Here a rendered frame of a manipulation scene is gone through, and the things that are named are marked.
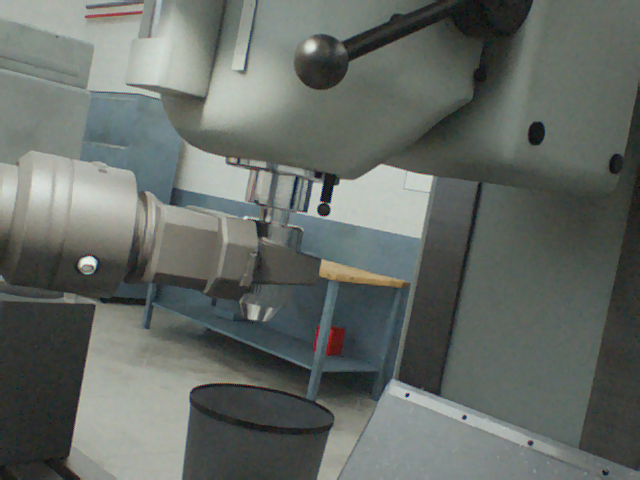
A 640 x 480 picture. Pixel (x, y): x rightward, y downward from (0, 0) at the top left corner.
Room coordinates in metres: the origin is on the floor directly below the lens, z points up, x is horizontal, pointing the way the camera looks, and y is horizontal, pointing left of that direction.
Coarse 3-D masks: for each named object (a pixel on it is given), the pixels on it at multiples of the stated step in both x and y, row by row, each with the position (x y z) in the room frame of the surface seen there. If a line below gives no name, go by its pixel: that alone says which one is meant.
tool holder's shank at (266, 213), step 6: (258, 204) 0.59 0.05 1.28; (264, 210) 0.59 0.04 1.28; (270, 210) 0.59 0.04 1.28; (276, 210) 0.59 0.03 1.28; (282, 210) 0.59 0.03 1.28; (288, 210) 0.59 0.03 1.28; (264, 216) 0.59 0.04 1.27; (270, 216) 0.59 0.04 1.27; (276, 216) 0.59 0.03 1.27; (282, 216) 0.59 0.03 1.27; (288, 216) 0.60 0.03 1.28; (276, 222) 0.59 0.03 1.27; (282, 222) 0.59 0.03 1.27; (288, 222) 0.60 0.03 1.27
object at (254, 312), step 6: (240, 306) 0.59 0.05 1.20; (246, 306) 0.59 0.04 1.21; (252, 306) 0.58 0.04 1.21; (258, 306) 0.58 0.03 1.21; (240, 312) 0.60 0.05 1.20; (246, 312) 0.59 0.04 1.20; (252, 312) 0.59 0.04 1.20; (258, 312) 0.59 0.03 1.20; (264, 312) 0.59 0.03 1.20; (270, 312) 0.59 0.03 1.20; (252, 318) 0.59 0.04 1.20; (258, 318) 0.59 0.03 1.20; (264, 318) 0.59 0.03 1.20; (270, 318) 0.60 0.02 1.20
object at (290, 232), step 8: (256, 224) 0.58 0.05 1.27; (264, 224) 0.58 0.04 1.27; (272, 224) 0.58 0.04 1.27; (280, 224) 0.58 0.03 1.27; (288, 224) 0.61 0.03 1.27; (264, 232) 0.58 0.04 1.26; (272, 232) 0.58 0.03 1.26; (280, 232) 0.58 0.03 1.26; (288, 232) 0.58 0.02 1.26; (296, 232) 0.59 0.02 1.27; (296, 240) 0.59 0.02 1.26
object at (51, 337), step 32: (0, 288) 0.89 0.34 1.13; (32, 288) 0.89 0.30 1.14; (0, 320) 0.85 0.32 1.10; (32, 320) 0.88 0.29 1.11; (64, 320) 0.91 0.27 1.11; (0, 352) 0.85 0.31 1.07; (32, 352) 0.88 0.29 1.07; (64, 352) 0.91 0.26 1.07; (0, 384) 0.86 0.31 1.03; (32, 384) 0.89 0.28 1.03; (64, 384) 0.92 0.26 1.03; (0, 416) 0.86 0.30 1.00; (32, 416) 0.89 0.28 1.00; (64, 416) 0.93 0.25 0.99; (0, 448) 0.87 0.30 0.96; (32, 448) 0.90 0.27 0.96; (64, 448) 0.93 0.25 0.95
